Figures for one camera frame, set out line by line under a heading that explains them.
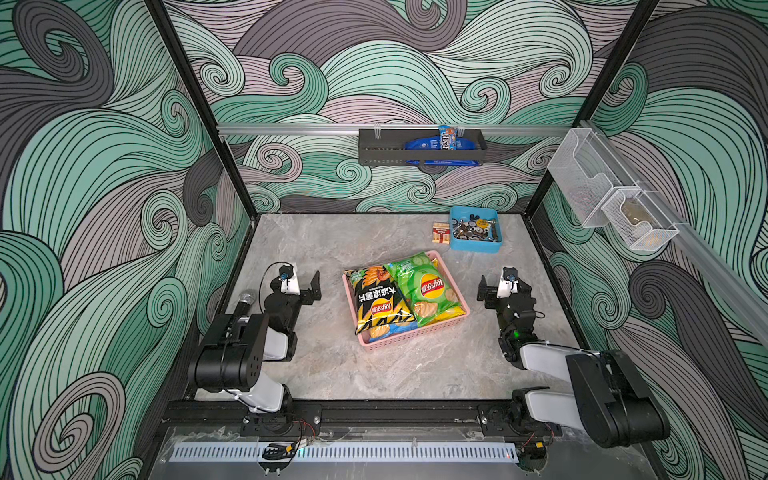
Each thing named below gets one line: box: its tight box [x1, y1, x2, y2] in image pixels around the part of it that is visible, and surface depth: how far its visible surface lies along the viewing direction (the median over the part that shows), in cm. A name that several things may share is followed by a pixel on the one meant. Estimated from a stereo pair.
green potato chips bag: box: [384, 252, 462, 327], surface depth 85 cm
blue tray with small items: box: [449, 206, 503, 253], surface depth 116 cm
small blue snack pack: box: [438, 124, 457, 151], surface depth 92 cm
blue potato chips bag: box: [368, 320, 419, 343], surface depth 85 cm
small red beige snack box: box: [432, 222, 451, 244], surface depth 113 cm
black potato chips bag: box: [344, 265, 416, 335], surface depth 83 cm
